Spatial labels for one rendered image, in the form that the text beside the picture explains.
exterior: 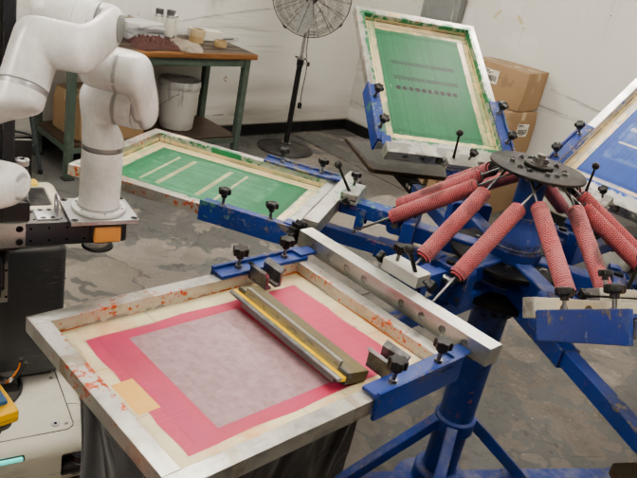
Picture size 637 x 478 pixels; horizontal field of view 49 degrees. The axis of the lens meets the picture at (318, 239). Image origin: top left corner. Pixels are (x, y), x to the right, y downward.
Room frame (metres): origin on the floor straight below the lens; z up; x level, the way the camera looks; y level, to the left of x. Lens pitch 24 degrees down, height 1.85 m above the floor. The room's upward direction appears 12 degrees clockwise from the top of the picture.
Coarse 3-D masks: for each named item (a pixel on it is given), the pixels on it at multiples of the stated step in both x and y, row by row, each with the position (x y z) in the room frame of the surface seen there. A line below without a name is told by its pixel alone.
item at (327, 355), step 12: (252, 300) 1.51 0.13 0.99; (264, 300) 1.49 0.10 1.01; (252, 312) 1.50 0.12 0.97; (276, 312) 1.45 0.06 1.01; (264, 324) 1.46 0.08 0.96; (288, 324) 1.42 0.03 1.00; (276, 336) 1.43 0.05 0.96; (300, 336) 1.38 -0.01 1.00; (312, 336) 1.37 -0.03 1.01; (312, 348) 1.35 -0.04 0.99; (324, 348) 1.33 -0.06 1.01; (336, 360) 1.30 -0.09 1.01; (324, 372) 1.31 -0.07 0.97
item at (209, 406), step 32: (256, 352) 1.35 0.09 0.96; (288, 352) 1.37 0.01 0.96; (352, 352) 1.43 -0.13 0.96; (160, 384) 1.16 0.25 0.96; (192, 384) 1.18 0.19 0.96; (224, 384) 1.20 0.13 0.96; (256, 384) 1.23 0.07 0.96; (288, 384) 1.25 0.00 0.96; (320, 384) 1.27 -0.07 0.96; (352, 384) 1.30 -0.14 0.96; (160, 416) 1.07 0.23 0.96; (192, 416) 1.09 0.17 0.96; (224, 416) 1.10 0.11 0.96; (256, 416) 1.12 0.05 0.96; (192, 448) 1.00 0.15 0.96
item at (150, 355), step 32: (288, 288) 1.68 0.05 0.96; (192, 320) 1.42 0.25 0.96; (224, 320) 1.45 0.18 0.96; (256, 320) 1.48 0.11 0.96; (320, 320) 1.55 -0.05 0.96; (96, 352) 1.22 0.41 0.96; (128, 352) 1.25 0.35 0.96; (160, 352) 1.27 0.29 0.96; (192, 352) 1.30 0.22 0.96; (224, 352) 1.32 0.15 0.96
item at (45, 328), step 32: (160, 288) 1.48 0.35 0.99; (192, 288) 1.52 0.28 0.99; (224, 288) 1.59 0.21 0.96; (320, 288) 1.71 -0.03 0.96; (32, 320) 1.24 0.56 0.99; (64, 320) 1.27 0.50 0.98; (96, 320) 1.33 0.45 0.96; (384, 320) 1.55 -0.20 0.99; (64, 352) 1.15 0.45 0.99; (416, 352) 1.47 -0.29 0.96; (96, 384) 1.08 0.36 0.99; (96, 416) 1.03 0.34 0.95; (128, 416) 1.01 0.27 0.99; (320, 416) 1.12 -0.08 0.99; (352, 416) 1.17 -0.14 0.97; (128, 448) 0.95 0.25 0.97; (160, 448) 0.95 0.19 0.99; (256, 448) 1.00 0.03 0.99; (288, 448) 1.04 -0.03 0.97
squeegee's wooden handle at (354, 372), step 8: (240, 288) 1.55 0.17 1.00; (256, 288) 1.57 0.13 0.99; (264, 296) 1.54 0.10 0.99; (272, 296) 1.56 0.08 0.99; (280, 304) 1.52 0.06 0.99; (288, 312) 1.49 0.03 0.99; (296, 320) 1.46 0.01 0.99; (304, 328) 1.43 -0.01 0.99; (312, 328) 1.44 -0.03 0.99; (320, 336) 1.42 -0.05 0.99; (328, 344) 1.38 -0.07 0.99; (336, 352) 1.36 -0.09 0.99; (344, 352) 1.37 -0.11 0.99; (344, 360) 1.33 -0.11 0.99; (352, 360) 1.34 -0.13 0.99; (344, 368) 1.29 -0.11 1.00; (352, 368) 1.30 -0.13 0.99; (360, 368) 1.32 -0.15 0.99; (344, 376) 1.28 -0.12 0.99; (352, 376) 1.28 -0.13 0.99; (360, 376) 1.31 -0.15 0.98; (344, 384) 1.27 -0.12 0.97
